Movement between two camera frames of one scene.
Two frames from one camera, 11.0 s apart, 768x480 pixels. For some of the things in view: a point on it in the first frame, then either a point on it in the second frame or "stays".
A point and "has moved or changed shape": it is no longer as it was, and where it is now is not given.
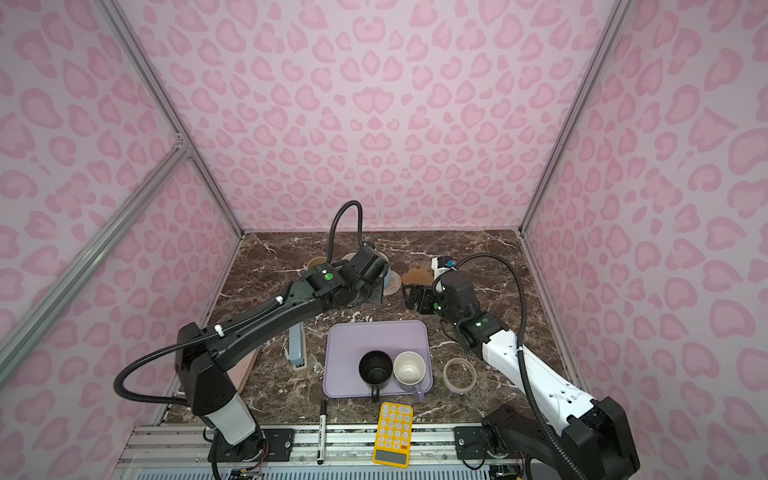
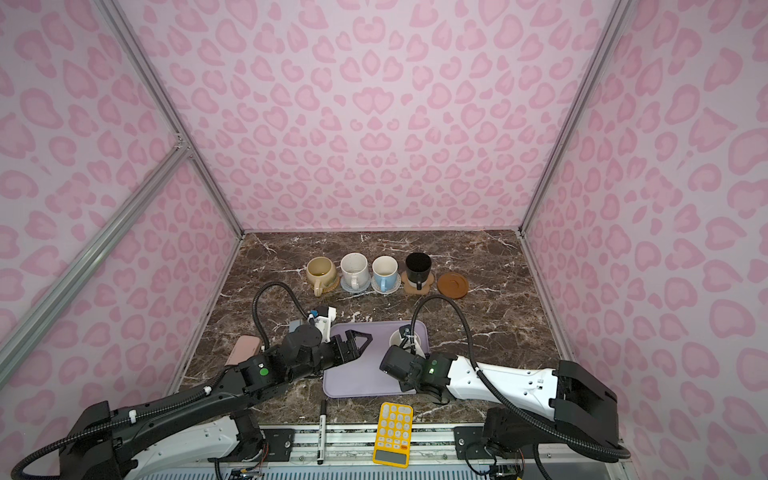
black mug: [375, 368] -> [418, 265]
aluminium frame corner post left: [165, 103] stays
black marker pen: [322, 433] stays
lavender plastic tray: [345, 343] stays
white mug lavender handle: [410, 369] has moved or changed shape
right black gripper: [427, 292] -> [403, 386]
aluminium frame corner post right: [551, 157] stays
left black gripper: [378, 296] -> [357, 351]
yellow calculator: [394, 435] stays
